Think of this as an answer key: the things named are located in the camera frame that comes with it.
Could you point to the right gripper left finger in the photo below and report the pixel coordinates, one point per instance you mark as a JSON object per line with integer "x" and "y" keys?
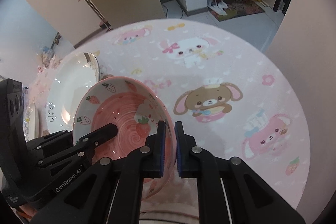
{"x": 110, "y": 191}

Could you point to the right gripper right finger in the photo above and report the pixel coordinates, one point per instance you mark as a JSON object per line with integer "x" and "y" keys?
{"x": 229, "y": 191}

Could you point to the white cartoon plate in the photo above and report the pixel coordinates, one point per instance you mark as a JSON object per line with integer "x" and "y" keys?
{"x": 31, "y": 122}

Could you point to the pink strawberry bowl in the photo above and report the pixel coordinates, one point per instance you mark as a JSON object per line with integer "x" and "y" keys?
{"x": 136, "y": 111}

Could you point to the white life plate front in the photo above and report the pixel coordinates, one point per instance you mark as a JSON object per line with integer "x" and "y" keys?
{"x": 73, "y": 78}

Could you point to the pink cartoon tablecloth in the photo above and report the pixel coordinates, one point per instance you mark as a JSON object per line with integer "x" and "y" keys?
{"x": 229, "y": 96}

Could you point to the bathroom floor mat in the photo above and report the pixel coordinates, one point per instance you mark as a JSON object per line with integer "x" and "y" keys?
{"x": 231, "y": 9}

